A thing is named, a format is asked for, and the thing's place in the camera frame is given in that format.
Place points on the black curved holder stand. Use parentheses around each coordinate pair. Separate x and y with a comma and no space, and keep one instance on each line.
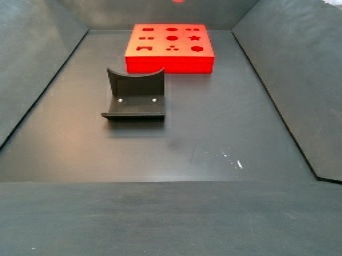
(138,96)

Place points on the red shape sorter block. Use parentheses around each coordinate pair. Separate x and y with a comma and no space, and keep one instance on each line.
(175,47)

